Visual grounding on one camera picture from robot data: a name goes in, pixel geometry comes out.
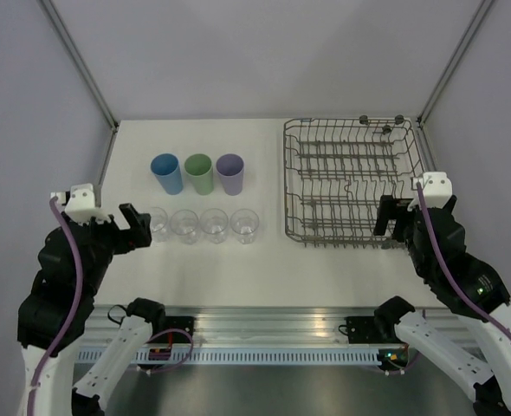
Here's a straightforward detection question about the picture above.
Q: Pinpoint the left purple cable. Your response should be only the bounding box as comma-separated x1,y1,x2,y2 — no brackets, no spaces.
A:
23,197,86,416

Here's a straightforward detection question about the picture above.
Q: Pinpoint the green plastic cup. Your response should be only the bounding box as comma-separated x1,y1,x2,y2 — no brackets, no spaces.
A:
184,153,214,196

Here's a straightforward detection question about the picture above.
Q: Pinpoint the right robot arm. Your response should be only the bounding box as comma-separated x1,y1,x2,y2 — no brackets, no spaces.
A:
373,195,511,415

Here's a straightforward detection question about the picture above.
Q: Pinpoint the blue plastic cup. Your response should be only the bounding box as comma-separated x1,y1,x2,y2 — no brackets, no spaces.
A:
150,153,184,195

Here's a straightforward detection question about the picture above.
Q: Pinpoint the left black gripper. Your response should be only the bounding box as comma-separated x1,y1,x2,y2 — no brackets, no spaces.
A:
78,200,152,295

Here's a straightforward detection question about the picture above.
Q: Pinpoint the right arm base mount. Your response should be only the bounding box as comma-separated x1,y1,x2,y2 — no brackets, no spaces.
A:
345,315,404,345

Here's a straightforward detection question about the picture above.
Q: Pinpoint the right aluminium frame post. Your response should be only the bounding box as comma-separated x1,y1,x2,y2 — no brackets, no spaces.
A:
417,0,497,129

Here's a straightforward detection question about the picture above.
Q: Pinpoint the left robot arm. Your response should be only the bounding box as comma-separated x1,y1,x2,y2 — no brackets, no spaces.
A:
17,197,167,415

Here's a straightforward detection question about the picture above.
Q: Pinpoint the grey wire dish rack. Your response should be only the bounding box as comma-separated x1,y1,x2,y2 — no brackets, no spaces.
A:
282,115,424,250

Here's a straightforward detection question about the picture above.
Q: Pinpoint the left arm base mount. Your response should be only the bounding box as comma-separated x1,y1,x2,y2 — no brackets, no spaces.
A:
162,315,195,345

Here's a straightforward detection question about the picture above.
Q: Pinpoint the aluminium mounting rail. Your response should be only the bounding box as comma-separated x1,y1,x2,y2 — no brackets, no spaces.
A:
81,305,477,348

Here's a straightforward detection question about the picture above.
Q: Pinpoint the aluminium frame post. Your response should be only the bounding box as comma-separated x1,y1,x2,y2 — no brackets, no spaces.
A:
37,0,119,132
417,0,497,129

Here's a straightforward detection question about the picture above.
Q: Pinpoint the clear glass cup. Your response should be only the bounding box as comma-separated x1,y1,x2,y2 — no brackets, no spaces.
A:
230,209,260,244
170,209,200,245
149,207,169,243
200,208,229,244

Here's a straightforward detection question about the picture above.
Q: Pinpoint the left aluminium frame post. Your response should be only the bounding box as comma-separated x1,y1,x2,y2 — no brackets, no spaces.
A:
37,0,119,132

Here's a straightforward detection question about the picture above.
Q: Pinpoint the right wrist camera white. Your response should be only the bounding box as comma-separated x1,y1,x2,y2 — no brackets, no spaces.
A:
408,172,453,211

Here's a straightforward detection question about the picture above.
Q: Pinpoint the purple plastic cup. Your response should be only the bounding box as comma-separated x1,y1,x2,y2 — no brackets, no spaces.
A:
216,153,244,196

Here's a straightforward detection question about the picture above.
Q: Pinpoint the white slotted cable duct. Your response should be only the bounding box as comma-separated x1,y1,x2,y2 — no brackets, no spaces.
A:
77,348,380,366

